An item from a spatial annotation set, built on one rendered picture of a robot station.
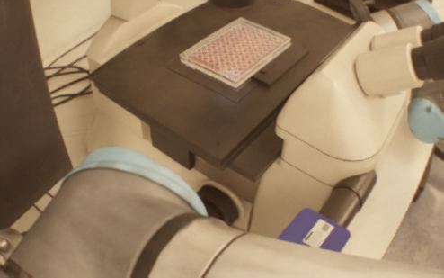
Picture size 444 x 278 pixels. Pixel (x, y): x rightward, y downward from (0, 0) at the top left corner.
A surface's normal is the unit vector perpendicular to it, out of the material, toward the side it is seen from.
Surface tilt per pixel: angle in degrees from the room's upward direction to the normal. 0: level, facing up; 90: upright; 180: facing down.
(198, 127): 0
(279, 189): 90
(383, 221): 0
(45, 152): 86
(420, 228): 0
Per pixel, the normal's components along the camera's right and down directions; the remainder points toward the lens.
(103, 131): -0.44, -0.04
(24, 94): 0.79, 0.40
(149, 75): 0.02, -0.70
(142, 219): -0.03, -0.89
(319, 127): -0.61, 0.50
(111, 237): -0.22, -0.64
